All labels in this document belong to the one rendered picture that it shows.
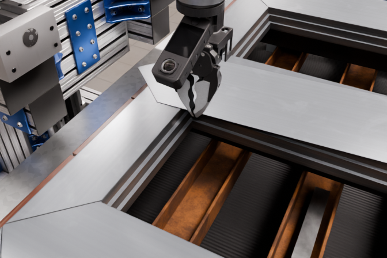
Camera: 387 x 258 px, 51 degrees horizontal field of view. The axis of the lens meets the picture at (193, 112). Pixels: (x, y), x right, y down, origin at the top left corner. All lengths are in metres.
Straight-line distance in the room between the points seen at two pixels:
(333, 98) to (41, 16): 0.56
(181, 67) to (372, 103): 0.39
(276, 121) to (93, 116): 0.49
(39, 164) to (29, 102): 0.14
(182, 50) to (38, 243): 0.32
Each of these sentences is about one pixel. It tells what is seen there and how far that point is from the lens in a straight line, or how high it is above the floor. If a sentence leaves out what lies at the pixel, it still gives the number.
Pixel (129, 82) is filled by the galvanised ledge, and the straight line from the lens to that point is 1.14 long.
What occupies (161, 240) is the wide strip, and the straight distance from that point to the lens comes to 0.55.
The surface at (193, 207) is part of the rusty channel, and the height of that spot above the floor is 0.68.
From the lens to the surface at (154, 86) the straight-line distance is 0.79.
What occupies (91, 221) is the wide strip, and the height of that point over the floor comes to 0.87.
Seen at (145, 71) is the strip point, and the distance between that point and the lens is 0.83.
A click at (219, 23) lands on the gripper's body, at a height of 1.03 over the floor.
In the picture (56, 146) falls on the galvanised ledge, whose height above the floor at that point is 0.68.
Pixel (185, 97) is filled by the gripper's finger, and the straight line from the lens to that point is 0.69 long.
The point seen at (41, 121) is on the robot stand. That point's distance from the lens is 0.94.
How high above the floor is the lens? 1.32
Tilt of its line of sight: 39 degrees down
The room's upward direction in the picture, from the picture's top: straight up
